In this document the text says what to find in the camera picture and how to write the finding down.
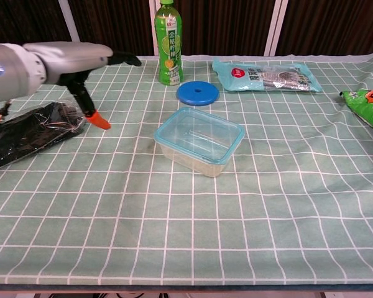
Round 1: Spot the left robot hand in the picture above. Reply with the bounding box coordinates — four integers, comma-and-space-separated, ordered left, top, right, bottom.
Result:
23, 42, 142, 130

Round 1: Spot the clear blue plastic container lid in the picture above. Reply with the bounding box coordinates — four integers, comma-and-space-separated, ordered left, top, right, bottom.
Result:
154, 107, 246, 165

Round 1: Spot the clear plastic container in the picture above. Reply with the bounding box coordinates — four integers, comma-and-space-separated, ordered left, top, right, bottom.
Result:
155, 136, 237, 178

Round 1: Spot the black item in clear bag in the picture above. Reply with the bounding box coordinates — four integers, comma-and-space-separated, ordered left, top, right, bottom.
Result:
0, 101, 88, 174

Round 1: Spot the green tea bottle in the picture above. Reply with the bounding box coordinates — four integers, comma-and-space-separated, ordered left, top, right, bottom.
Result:
154, 0, 184, 87

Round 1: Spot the blue round disc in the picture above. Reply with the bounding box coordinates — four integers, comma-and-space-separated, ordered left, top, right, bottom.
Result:
176, 80, 221, 107

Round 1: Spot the light blue snack package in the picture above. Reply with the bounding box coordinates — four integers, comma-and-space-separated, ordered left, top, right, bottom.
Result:
211, 58, 323, 93

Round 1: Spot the green checked tablecloth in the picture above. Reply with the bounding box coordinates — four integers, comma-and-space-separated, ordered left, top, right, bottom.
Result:
0, 51, 373, 286

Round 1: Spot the green snack bag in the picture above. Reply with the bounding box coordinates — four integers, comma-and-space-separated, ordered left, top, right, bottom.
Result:
339, 89, 373, 139

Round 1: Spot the white frame post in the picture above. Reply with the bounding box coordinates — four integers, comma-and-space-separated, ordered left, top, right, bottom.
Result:
263, 0, 289, 56
58, 0, 81, 43

